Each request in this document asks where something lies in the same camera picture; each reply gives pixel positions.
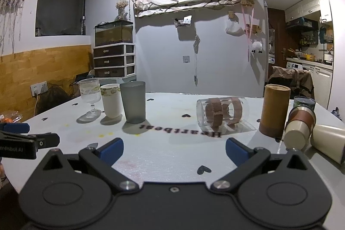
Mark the brown and white paper cup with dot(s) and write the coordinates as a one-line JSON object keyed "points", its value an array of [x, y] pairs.
{"points": [[299, 126]]}

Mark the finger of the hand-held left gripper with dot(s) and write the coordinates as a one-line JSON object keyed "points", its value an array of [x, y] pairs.
{"points": [[16, 127], [45, 140]]}

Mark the black mesh cloth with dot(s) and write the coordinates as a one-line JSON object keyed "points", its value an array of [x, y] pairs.
{"points": [[54, 96]]}

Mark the wall power socket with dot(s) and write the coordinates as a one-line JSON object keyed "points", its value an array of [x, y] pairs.
{"points": [[39, 88]]}

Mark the clear snack packet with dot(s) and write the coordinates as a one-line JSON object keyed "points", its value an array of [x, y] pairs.
{"points": [[10, 116]]}

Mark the glass fish tank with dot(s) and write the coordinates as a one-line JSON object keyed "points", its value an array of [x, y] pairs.
{"points": [[113, 34]]}

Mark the cream cup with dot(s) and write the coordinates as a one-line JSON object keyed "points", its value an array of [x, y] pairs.
{"points": [[329, 141]]}

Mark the white printed paper cup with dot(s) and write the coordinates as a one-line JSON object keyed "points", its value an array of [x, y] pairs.
{"points": [[111, 100]]}

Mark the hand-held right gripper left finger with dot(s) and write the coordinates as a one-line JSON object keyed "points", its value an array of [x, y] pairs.
{"points": [[111, 151]]}

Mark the chair with brown cloth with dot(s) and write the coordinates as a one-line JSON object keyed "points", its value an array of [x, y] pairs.
{"points": [[292, 79]]}

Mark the white plush sheep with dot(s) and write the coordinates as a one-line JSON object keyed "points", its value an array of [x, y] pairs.
{"points": [[257, 46]]}

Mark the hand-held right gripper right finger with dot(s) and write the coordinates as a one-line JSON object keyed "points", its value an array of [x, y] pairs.
{"points": [[237, 151]]}

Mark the white washing machine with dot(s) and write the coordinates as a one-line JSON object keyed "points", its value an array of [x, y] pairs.
{"points": [[294, 66]]}

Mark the white drawer unit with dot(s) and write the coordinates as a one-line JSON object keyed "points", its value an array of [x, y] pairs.
{"points": [[114, 60]]}

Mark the yellow pot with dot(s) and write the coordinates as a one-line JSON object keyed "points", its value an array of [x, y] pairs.
{"points": [[310, 57]]}

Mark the clear glass cup brown sleeve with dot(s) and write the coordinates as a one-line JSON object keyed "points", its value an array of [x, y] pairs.
{"points": [[222, 114]]}

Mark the tall brown cylinder cup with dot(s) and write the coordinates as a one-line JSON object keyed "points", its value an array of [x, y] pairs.
{"points": [[275, 111]]}

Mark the patterned stemmed glass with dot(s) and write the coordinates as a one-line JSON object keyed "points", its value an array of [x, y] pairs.
{"points": [[90, 96]]}

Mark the grey plastic cup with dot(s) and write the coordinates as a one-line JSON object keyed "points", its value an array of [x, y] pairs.
{"points": [[133, 102]]}

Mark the white kitchen cabinet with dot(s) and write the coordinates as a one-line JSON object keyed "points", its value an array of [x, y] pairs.
{"points": [[310, 5]]}

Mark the green tin can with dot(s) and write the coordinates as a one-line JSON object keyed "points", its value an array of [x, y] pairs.
{"points": [[305, 102]]}

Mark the dried flower vase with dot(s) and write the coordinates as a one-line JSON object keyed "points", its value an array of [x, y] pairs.
{"points": [[121, 9]]}

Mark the macrame wall hanging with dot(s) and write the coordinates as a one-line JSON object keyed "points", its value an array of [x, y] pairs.
{"points": [[10, 11]]}

